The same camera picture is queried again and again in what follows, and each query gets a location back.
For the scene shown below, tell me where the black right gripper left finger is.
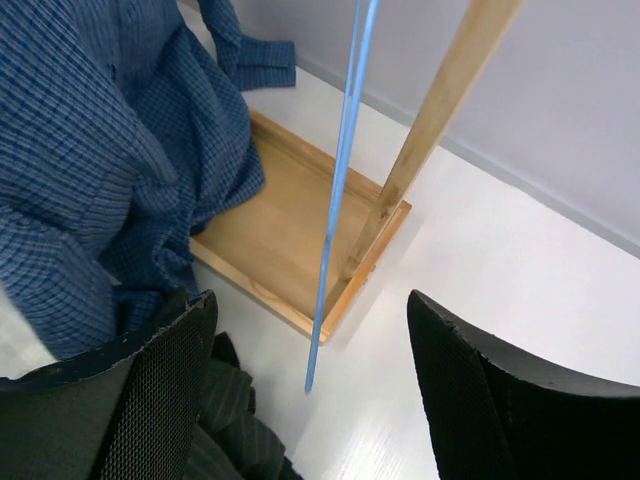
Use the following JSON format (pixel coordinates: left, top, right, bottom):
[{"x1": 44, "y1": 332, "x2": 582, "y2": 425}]
[{"x1": 1, "y1": 291, "x2": 217, "y2": 479}]

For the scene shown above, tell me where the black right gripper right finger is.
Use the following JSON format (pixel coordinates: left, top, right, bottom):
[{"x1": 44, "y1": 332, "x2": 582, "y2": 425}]
[{"x1": 407, "y1": 290, "x2": 639, "y2": 479}]

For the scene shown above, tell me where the black pinstriped shirt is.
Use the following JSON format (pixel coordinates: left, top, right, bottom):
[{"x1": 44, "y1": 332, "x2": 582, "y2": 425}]
[{"x1": 181, "y1": 333, "x2": 302, "y2": 479}]

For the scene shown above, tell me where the white shirt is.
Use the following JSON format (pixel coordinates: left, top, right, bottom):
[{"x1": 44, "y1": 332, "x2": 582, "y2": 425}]
[{"x1": 0, "y1": 289, "x2": 56, "y2": 379}]

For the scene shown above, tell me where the blue checked shirt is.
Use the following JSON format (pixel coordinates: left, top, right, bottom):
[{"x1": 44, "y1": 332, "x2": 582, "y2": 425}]
[{"x1": 1, "y1": 1, "x2": 296, "y2": 359}]

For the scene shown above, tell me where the wooden clothes rack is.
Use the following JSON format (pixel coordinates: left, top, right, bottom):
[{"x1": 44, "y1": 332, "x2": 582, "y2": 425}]
[{"x1": 191, "y1": 1, "x2": 520, "y2": 345}]

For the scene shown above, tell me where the empty blue wire hanger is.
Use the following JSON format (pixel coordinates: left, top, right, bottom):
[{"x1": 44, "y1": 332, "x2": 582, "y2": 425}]
[{"x1": 304, "y1": 0, "x2": 379, "y2": 394}]

